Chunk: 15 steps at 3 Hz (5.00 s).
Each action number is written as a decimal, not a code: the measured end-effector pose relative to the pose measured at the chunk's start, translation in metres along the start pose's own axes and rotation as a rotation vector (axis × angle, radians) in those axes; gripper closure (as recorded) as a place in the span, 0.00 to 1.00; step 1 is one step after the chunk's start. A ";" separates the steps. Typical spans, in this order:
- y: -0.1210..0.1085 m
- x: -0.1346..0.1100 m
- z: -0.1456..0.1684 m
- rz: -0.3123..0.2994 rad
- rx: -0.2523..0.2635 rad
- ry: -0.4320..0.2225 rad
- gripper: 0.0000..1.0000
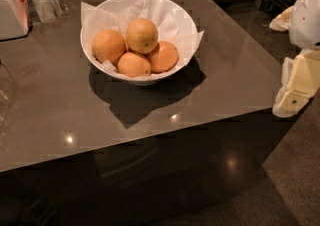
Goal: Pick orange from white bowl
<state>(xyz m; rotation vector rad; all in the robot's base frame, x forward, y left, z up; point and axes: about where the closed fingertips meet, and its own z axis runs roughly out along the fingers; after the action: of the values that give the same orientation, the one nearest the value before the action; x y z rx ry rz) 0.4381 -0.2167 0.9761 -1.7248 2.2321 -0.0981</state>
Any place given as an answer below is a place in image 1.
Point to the white appliance with red label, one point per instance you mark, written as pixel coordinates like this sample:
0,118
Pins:
14,19

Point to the clear acrylic stand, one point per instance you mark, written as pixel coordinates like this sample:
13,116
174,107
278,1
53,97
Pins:
50,10

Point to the white ceramic bowl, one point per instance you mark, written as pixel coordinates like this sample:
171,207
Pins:
113,5

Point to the white paper liner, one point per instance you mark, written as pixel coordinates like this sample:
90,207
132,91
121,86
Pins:
166,20

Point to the orange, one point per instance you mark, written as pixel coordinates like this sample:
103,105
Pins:
163,57
108,45
134,65
141,35

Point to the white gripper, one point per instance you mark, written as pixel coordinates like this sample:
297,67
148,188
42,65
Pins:
306,20

